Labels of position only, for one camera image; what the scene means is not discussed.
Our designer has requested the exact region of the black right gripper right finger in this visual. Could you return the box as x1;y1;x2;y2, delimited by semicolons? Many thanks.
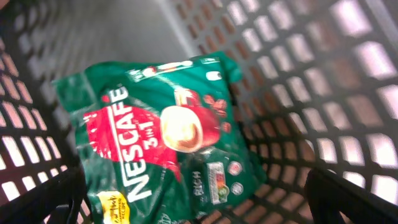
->
304;168;397;224

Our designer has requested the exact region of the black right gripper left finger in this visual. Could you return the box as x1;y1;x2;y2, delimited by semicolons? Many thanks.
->
1;167;86;223

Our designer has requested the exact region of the green Nescafe coffee bag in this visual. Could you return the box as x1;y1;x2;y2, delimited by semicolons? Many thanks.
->
53;52;266;223

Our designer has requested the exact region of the grey plastic basket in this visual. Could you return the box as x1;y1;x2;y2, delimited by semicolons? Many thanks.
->
1;0;397;223

